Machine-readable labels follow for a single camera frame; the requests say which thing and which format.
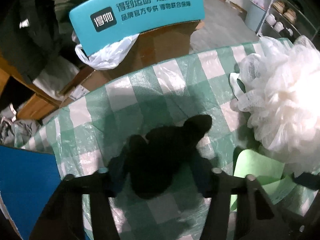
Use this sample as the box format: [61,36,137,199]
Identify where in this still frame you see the light green cloth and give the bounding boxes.
[234,149,297,205]

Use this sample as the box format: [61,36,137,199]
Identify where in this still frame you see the white mesh bath pouf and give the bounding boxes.
[229,36,319,176]

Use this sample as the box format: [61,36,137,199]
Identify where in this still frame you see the black sock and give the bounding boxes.
[128,114,213,199]

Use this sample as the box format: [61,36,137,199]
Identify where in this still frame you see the blue-edged cardboard box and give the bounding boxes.
[1,146,61,239]

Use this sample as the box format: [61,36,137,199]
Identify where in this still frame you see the green white checkered tablecloth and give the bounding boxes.
[24,38,293,239]

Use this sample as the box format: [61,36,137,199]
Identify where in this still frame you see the wooden louvered cabinet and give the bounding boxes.
[1,57,61,120]

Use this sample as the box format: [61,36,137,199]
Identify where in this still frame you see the metal shoe rack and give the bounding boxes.
[257,0,319,49]

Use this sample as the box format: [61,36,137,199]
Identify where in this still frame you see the white plastic bag in box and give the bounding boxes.
[72,31,139,70]

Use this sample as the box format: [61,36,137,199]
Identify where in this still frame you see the light blue trash bin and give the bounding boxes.
[245,1,266,33]

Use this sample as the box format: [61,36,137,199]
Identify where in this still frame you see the dark hanging jackets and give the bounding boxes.
[1,0,87,83]

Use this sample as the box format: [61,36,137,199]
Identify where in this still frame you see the teal printed cardboard box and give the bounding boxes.
[69,0,206,57]

